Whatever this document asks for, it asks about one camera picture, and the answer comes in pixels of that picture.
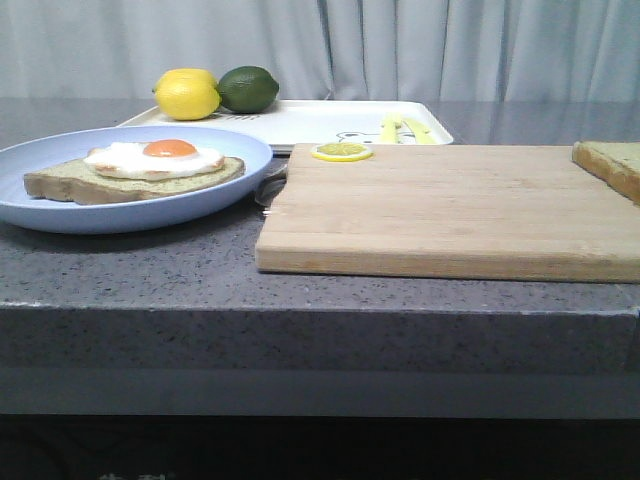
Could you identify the fried egg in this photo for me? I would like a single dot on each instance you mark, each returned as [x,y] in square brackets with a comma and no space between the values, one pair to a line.
[157,160]

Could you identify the bread slice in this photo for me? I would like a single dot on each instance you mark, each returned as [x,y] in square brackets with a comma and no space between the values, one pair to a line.
[616,163]
[73,181]

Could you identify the light blue plate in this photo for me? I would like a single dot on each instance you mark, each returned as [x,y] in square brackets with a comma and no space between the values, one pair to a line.
[18,208]

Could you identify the white rectangular tray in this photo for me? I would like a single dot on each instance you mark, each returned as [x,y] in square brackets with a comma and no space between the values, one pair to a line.
[289,122]

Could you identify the metal spoon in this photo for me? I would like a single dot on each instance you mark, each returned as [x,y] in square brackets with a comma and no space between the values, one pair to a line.
[270,186]

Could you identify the lemon slice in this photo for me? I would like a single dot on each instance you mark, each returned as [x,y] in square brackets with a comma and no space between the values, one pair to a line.
[341,152]

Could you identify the yellow plastic fork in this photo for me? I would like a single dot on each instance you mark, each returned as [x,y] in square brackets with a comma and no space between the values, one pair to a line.
[389,127]

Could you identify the yellow plastic knife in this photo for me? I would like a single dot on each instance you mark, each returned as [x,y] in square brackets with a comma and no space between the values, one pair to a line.
[421,132]

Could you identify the green lime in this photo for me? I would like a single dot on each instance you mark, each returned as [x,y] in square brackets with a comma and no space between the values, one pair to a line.
[247,89]

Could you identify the grey curtain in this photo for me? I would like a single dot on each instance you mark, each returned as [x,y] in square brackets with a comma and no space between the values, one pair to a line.
[347,50]

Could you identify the yellow lemon front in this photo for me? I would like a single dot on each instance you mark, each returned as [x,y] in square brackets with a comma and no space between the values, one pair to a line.
[186,99]

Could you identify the yellow lemon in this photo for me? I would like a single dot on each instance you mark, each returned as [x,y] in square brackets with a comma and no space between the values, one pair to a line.
[187,73]
[186,99]

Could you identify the wooden cutting board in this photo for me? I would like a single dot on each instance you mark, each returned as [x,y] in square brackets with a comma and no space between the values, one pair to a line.
[499,212]

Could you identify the yellow lemon behind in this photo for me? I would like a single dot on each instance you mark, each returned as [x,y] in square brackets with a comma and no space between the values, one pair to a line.
[187,73]

